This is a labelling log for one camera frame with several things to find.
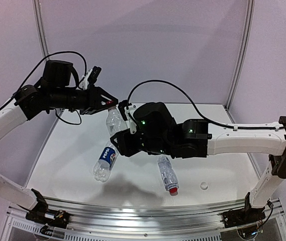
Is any clear bottle red cap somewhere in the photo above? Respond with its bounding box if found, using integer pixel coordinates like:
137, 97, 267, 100
106, 107, 128, 137

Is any Pepsi label plastic bottle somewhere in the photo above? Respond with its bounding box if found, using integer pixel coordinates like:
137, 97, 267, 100
93, 141, 119, 182

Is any crushed bottle red cap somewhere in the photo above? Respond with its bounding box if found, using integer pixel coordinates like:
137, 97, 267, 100
157, 156, 179, 195

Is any white bottle cap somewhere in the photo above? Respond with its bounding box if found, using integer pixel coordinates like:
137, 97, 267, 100
200, 182, 208, 190

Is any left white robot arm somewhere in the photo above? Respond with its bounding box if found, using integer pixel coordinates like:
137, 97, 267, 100
0, 84, 119, 211

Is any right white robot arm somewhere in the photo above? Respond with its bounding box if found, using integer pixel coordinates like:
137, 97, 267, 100
110, 116, 286, 209

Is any front aluminium rail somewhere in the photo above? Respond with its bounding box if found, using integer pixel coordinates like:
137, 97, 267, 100
0, 198, 286, 240

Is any left aluminium frame post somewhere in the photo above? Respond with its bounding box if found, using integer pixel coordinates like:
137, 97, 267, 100
32, 0, 49, 57

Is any aluminium frame post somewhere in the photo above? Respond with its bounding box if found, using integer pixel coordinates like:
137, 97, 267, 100
224, 0, 255, 111
32, 0, 49, 57

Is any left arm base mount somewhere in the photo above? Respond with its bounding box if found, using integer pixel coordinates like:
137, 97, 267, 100
26, 189, 70, 236

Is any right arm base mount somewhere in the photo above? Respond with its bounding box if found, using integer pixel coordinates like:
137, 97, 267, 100
222, 192, 271, 228

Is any right aluminium frame post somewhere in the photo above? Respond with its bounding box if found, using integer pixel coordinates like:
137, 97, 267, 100
224, 0, 255, 111

